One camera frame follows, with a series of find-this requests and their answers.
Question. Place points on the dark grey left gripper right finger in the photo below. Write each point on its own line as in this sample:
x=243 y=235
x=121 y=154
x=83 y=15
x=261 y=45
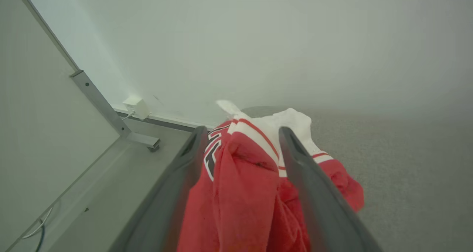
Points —
x=321 y=207

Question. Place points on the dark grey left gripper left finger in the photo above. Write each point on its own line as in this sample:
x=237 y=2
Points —
x=166 y=200

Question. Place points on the red jersey with white trim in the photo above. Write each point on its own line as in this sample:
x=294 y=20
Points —
x=244 y=193

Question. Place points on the grey metal partition foot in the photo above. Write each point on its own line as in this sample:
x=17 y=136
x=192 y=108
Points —
x=107 y=109

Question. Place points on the white partition panel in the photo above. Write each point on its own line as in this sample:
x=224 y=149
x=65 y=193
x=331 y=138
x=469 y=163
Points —
x=37 y=115

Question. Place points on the white wall adapter box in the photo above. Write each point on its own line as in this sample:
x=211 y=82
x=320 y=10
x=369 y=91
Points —
x=138 y=107

